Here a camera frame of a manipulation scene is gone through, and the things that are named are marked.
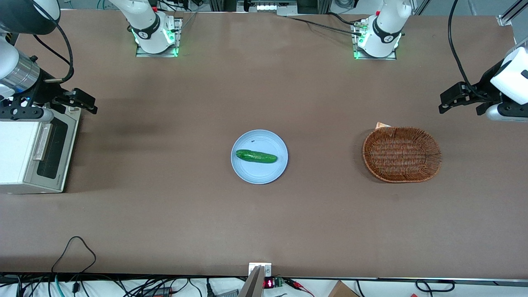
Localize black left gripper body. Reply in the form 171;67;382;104
467;61;507;116

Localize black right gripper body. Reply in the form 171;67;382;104
26;78;75;112

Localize oven door with handle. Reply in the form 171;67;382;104
24;117;81;193

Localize white toaster oven body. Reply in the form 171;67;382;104
0;105;82;195

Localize brown wicker basket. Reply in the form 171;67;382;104
363;127;442;183

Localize green cucumber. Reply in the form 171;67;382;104
236;149;278;164

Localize light blue round plate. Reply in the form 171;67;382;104
231;130;288;184

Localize cardboard box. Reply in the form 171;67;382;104
328;280;360;297

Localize red clip leads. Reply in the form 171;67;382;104
284;278;315;297

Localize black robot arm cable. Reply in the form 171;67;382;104
448;0;490;102
32;0;75;83

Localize aluminium frame profile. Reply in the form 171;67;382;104
497;0;528;28

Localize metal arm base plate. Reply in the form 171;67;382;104
136;17;183;58
351;20;398;61

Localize looped black cable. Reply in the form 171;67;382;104
51;236;97;273

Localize thick black table cable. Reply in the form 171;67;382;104
327;12;365;28

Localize thin black table cable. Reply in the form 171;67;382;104
286;16;363;36

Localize coiled black cable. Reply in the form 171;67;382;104
415;279;455;293

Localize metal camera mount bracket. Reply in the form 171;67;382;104
238;262;273;297

